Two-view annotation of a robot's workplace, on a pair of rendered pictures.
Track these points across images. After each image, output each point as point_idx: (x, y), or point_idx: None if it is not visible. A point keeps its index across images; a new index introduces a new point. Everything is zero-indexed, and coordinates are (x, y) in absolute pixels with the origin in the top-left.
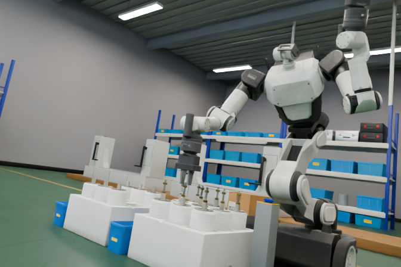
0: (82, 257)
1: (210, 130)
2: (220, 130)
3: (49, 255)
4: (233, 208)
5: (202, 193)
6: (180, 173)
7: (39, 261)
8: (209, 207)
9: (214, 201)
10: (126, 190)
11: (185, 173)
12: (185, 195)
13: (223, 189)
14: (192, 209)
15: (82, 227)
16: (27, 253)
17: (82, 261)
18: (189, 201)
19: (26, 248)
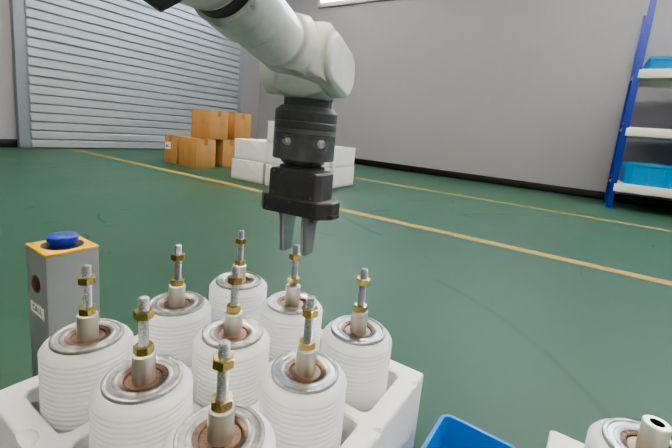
0: (473, 425)
1: (241, 45)
2: (175, 4)
3: (516, 409)
4: (85, 350)
5: (231, 294)
6: (316, 224)
7: (490, 379)
8: (182, 362)
9: (155, 354)
10: (612, 447)
11: (302, 224)
12: (289, 276)
13: (181, 246)
14: (265, 284)
15: None
16: (543, 402)
17: (449, 403)
18: (263, 424)
19: (582, 425)
